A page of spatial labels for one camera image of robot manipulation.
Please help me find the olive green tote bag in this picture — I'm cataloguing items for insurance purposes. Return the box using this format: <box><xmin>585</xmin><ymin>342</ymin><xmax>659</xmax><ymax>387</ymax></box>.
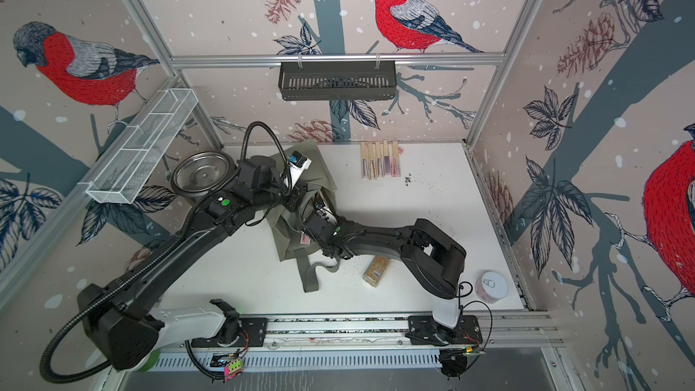
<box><xmin>267</xmin><ymin>140</ymin><xmax>340</xmax><ymax>293</ymax></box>

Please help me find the purple folding fan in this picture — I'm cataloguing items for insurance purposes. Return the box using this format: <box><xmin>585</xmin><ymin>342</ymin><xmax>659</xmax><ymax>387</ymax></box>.
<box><xmin>382</xmin><ymin>140</ymin><xmax>392</xmax><ymax>177</ymax></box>

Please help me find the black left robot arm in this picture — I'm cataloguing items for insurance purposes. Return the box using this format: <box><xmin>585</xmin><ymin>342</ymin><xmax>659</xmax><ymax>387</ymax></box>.
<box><xmin>78</xmin><ymin>151</ymin><xmax>311</xmax><ymax>370</ymax></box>

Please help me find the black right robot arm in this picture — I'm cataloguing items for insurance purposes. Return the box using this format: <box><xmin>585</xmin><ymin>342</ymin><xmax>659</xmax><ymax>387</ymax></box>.
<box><xmin>302</xmin><ymin>208</ymin><xmax>467</xmax><ymax>300</ymax></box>

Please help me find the glass spice jar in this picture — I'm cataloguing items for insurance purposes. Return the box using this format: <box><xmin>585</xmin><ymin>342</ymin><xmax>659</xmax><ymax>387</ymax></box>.
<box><xmin>363</xmin><ymin>256</ymin><xmax>390</xmax><ymax>288</ymax></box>

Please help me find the black hanging shelf basket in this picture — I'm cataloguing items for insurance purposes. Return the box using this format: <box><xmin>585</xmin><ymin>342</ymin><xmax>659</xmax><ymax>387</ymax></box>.
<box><xmin>278</xmin><ymin>61</ymin><xmax>397</xmax><ymax>101</ymax></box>

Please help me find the white round tin can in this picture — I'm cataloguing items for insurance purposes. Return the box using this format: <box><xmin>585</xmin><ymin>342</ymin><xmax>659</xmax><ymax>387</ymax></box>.
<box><xmin>474</xmin><ymin>272</ymin><xmax>510</xmax><ymax>304</ymax></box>

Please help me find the pink circuit board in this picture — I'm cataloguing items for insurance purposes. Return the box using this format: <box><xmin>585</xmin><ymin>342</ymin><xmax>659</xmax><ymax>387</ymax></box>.
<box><xmin>210</xmin><ymin>355</ymin><xmax>244</xmax><ymax>382</ymax></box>

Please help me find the green tape roll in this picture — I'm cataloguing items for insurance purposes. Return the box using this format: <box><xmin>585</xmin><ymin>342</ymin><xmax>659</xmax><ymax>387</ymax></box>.
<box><xmin>135</xmin><ymin>349</ymin><xmax>160</xmax><ymax>372</ymax></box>

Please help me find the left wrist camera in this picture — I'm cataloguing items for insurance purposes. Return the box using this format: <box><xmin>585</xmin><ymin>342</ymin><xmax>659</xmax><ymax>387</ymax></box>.
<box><xmin>288</xmin><ymin>151</ymin><xmax>311</xmax><ymax>186</ymax></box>

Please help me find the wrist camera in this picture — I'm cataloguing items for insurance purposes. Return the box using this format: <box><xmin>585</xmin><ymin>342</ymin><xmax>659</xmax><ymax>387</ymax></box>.
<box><xmin>313</xmin><ymin>195</ymin><xmax>332</xmax><ymax>220</ymax></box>
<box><xmin>288</xmin><ymin>151</ymin><xmax>311</xmax><ymax>186</ymax></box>

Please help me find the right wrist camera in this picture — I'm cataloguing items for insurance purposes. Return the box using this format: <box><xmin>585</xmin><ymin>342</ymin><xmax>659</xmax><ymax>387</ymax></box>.
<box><xmin>313</xmin><ymin>195</ymin><xmax>332</xmax><ymax>220</ymax></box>

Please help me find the aluminium mounting rail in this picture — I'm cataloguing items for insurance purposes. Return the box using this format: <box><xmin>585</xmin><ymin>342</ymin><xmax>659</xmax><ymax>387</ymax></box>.
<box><xmin>116</xmin><ymin>311</ymin><xmax>566</xmax><ymax>351</ymax></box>

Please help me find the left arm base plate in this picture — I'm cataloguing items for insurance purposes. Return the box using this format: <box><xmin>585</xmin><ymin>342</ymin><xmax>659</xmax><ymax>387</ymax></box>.
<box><xmin>191</xmin><ymin>317</ymin><xmax>269</xmax><ymax>349</ymax></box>

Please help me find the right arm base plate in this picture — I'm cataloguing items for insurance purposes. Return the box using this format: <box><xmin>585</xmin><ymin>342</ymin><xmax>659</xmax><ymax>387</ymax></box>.
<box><xmin>405</xmin><ymin>315</ymin><xmax>484</xmax><ymax>347</ymax></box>

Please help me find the white wire mesh basket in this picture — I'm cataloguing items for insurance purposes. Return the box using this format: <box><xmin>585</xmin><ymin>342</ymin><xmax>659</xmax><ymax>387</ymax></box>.
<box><xmin>86</xmin><ymin>88</ymin><xmax>198</xmax><ymax>204</ymax></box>

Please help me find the black corrugated cable hose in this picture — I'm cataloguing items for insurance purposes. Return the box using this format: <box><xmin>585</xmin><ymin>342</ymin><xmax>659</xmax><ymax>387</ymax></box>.
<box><xmin>39</xmin><ymin>120</ymin><xmax>291</xmax><ymax>384</ymax></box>

